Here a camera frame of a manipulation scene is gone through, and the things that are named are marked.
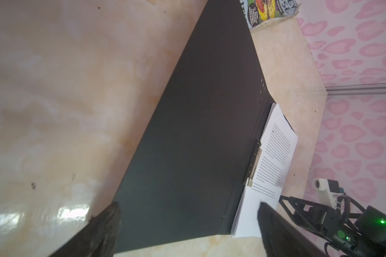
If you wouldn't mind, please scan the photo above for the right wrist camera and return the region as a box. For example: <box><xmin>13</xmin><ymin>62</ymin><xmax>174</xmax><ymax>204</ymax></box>
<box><xmin>313</xmin><ymin>178</ymin><xmax>344</xmax><ymax>209</ymax></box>

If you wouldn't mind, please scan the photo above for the printed paper sheet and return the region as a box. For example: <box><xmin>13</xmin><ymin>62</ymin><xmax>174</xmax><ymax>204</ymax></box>
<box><xmin>231</xmin><ymin>103</ymin><xmax>298</xmax><ymax>238</ymax></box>

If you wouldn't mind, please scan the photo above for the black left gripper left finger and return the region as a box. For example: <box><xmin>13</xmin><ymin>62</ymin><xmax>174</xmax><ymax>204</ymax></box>
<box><xmin>51</xmin><ymin>202</ymin><xmax>121</xmax><ymax>257</ymax></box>

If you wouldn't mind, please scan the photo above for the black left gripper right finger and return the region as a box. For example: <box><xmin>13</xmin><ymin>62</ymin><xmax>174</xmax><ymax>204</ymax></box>
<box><xmin>257</xmin><ymin>202</ymin><xmax>325</xmax><ymax>257</ymax></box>

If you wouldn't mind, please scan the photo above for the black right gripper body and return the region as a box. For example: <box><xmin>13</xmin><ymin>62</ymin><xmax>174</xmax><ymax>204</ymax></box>
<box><xmin>308</xmin><ymin>206</ymin><xmax>373</xmax><ymax>257</ymax></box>

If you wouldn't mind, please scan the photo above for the white and black folder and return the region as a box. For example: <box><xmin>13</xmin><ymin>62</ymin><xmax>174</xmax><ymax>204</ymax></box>
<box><xmin>114</xmin><ymin>1</ymin><xmax>275</xmax><ymax>253</ymax></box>

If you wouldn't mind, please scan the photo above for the colourful paperback book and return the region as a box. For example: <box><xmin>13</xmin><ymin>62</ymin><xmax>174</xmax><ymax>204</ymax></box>
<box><xmin>240</xmin><ymin>0</ymin><xmax>300</xmax><ymax>31</ymax></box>

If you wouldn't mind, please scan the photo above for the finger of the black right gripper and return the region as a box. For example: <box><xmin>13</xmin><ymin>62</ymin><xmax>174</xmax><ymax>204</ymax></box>
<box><xmin>279</xmin><ymin>196</ymin><xmax>318</xmax><ymax>231</ymax></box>

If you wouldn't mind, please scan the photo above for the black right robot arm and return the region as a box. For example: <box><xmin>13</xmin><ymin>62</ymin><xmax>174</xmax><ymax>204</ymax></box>
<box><xmin>279</xmin><ymin>194</ymin><xmax>386</xmax><ymax>257</ymax></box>

